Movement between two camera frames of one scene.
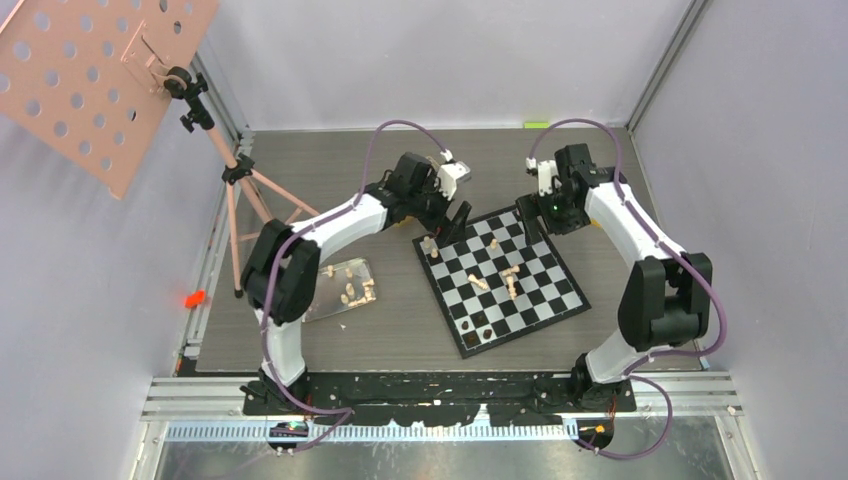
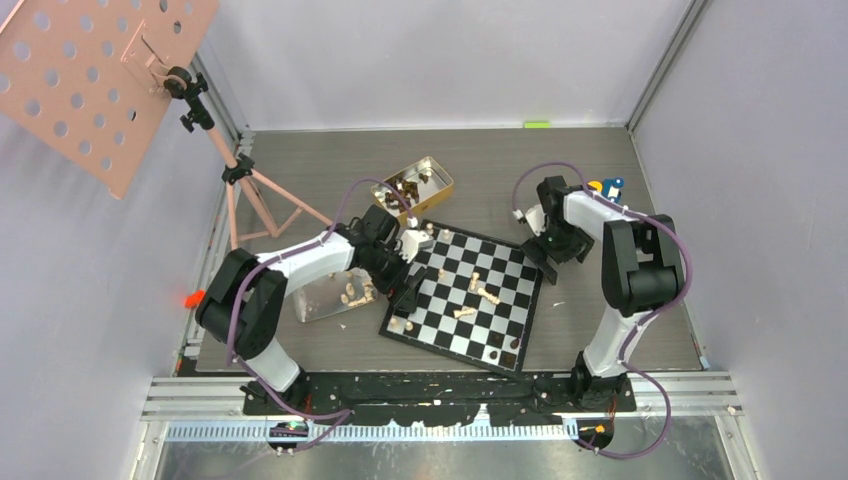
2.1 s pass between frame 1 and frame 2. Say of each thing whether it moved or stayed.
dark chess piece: moved
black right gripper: moved
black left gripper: moved
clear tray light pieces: stayed
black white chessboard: moved
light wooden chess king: moved
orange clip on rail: stayed
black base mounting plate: stayed
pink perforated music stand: stayed
